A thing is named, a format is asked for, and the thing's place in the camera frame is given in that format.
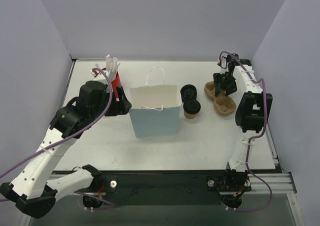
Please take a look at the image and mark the brown cardboard cup carrier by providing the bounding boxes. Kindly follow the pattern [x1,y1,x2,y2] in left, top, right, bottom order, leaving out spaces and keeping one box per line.
[204,81,237,116]

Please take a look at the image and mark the black coffee cup lid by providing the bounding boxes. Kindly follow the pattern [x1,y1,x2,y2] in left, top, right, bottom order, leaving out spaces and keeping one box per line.
[183,99,201,115]

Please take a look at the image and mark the white and blue paper bag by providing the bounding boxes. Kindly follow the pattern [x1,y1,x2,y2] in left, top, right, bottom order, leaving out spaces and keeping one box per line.
[128,66,182,139]

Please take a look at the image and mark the brown paper coffee cup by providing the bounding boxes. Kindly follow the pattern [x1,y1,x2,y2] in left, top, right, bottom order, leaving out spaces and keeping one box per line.
[184,111,198,120]

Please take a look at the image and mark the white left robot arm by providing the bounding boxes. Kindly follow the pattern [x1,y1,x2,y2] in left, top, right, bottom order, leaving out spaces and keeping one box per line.
[0,80,132,219]

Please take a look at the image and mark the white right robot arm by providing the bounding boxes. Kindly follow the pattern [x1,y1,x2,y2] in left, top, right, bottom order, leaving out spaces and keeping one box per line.
[213,51,273,172]

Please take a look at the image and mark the red ribbed straw cup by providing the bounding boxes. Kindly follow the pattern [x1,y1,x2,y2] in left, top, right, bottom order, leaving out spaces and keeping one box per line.
[102,68,122,91]

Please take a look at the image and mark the stack of black lids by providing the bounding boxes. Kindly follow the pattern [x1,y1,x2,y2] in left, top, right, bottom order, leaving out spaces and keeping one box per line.
[180,84,197,103]

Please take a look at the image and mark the bundle of wrapped straws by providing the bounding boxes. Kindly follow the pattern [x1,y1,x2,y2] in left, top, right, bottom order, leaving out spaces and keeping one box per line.
[105,54,120,81]

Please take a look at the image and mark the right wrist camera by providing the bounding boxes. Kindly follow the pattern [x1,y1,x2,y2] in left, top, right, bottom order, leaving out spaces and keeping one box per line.
[217,56,228,69]

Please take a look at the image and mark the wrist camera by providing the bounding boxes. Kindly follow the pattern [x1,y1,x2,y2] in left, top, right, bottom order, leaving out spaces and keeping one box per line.
[217,56,228,69]
[90,69,110,84]

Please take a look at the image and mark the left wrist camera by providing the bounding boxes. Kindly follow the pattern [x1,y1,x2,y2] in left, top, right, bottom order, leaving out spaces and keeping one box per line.
[90,69,110,84]

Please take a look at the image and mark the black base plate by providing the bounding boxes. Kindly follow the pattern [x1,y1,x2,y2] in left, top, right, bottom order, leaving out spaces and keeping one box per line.
[80,169,252,207]

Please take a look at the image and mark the aluminium frame rail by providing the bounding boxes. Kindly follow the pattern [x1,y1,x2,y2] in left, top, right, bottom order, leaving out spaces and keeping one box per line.
[243,59,298,195]

